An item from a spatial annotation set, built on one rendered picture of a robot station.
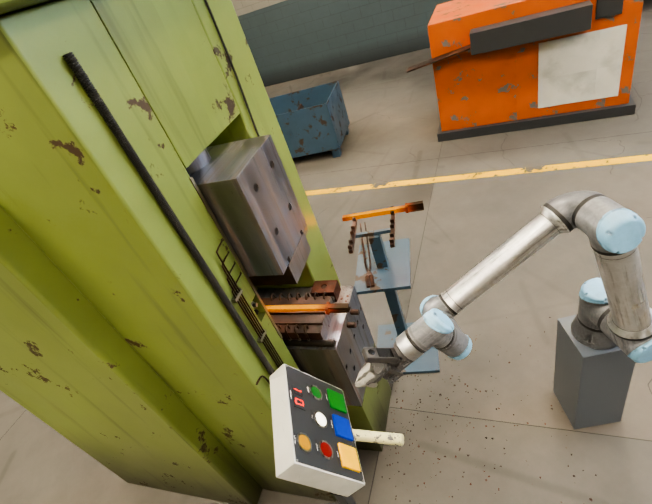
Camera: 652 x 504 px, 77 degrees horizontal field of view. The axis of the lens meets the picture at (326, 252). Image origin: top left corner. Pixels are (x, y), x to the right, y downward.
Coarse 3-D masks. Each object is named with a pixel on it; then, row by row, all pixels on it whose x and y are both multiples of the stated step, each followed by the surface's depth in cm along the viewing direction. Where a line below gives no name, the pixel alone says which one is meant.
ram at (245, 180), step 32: (224, 160) 136; (256, 160) 132; (224, 192) 126; (256, 192) 131; (288, 192) 152; (224, 224) 135; (256, 224) 132; (288, 224) 150; (256, 256) 142; (288, 256) 149
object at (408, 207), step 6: (408, 204) 213; (414, 204) 211; (420, 204) 211; (372, 210) 221; (378, 210) 219; (384, 210) 217; (390, 210) 216; (396, 210) 215; (402, 210) 214; (408, 210) 215; (414, 210) 214; (420, 210) 213; (342, 216) 225; (348, 216) 223; (354, 216) 222; (360, 216) 221; (366, 216) 221; (372, 216) 220
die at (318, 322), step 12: (264, 300) 196; (276, 300) 193; (288, 300) 191; (300, 300) 188; (312, 300) 186; (324, 300) 183; (276, 312) 186; (288, 312) 183; (300, 312) 181; (312, 312) 179; (324, 312) 177; (276, 324) 182; (288, 324) 180; (300, 324) 178; (312, 324) 176; (324, 324) 175; (300, 336) 176; (312, 336) 174; (324, 336) 175
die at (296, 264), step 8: (304, 240) 162; (296, 248) 155; (304, 248) 162; (296, 256) 155; (304, 256) 161; (288, 264) 149; (296, 264) 154; (304, 264) 161; (288, 272) 151; (296, 272) 154; (256, 280) 158; (264, 280) 157; (272, 280) 156; (280, 280) 155; (288, 280) 154; (296, 280) 153
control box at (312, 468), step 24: (288, 384) 129; (312, 384) 138; (288, 408) 121; (312, 408) 129; (288, 432) 116; (312, 432) 121; (288, 456) 111; (312, 456) 114; (336, 456) 121; (288, 480) 112; (312, 480) 114; (336, 480) 117; (360, 480) 121
